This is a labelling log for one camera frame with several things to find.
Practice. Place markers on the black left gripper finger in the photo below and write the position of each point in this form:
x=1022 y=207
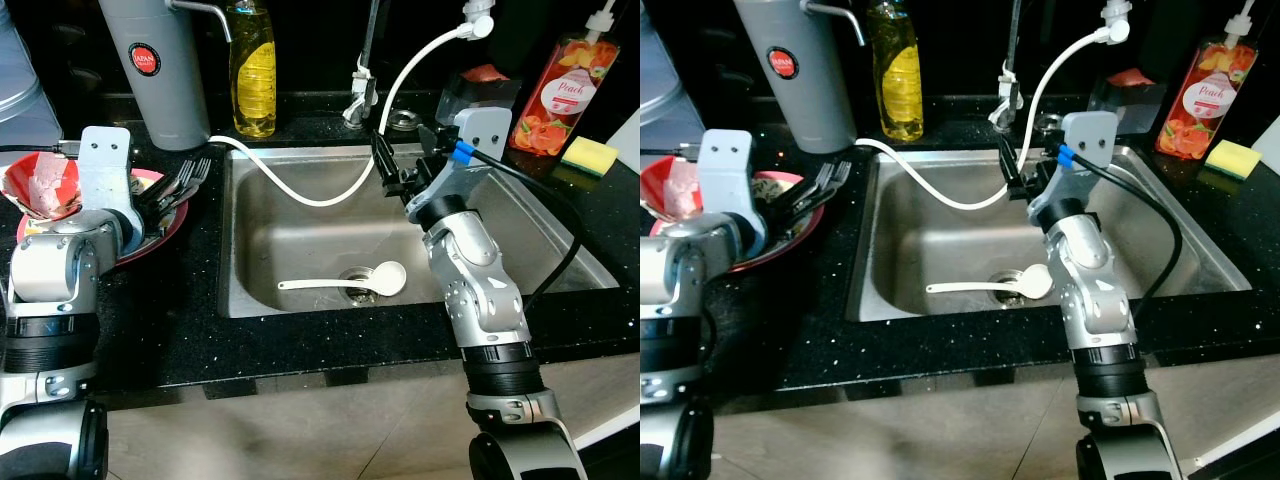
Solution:
x=802 y=222
x=172 y=192
x=805 y=198
x=172 y=214

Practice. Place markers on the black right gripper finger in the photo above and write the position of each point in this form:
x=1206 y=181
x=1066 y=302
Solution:
x=405 y=178
x=384 y=165
x=1026 y=178
x=1009 y=168

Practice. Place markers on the red and white bowl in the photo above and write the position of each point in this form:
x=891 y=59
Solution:
x=660 y=185
x=25 y=180

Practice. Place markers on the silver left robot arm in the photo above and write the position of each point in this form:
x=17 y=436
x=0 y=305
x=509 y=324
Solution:
x=670 y=280
x=50 y=270

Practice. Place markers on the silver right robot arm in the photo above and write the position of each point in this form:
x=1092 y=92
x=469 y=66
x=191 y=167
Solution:
x=1095 y=290
x=480 y=280

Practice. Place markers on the pink rimmed patterned plate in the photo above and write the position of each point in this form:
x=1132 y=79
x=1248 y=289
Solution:
x=160 y=240
x=790 y=250

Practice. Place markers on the round silver sink cap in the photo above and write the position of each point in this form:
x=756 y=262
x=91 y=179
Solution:
x=1045 y=122
x=404 y=120

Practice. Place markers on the silver sink faucet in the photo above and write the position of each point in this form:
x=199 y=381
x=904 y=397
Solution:
x=1005 y=100
x=358 y=100

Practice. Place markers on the stainless steel sink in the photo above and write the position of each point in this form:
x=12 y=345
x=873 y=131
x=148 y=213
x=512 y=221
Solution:
x=300 y=240
x=930 y=240

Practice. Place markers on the sink drain strainer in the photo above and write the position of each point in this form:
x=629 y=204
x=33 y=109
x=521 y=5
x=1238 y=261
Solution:
x=1000 y=298
x=352 y=295

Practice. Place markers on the clear plastic holder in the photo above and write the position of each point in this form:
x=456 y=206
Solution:
x=490 y=90
x=1135 y=95

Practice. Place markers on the yellow dish soap bottle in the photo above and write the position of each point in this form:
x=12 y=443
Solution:
x=252 y=80
x=897 y=85

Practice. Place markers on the peach hand soap bottle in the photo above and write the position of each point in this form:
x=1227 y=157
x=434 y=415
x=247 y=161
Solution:
x=560 y=100
x=1205 y=100

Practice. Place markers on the white object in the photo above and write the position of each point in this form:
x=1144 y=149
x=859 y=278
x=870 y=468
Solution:
x=1270 y=145
x=630 y=135

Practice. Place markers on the translucent water jug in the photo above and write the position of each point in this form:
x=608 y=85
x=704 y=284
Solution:
x=20 y=90
x=655 y=100

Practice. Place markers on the yellow sponge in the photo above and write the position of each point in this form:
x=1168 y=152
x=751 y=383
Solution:
x=1233 y=158
x=590 y=155

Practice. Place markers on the silver filter spout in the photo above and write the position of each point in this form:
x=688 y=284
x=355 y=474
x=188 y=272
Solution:
x=205 y=8
x=840 y=10

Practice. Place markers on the light grey left wrist camera mount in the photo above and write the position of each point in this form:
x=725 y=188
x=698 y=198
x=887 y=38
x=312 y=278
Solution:
x=725 y=175
x=105 y=170

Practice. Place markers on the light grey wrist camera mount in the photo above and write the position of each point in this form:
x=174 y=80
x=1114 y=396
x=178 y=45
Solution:
x=725 y=175
x=105 y=170
x=1090 y=135
x=485 y=130

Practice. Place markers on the light grey right wrist camera mount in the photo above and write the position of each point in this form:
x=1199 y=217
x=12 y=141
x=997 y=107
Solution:
x=1090 y=135
x=485 y=130

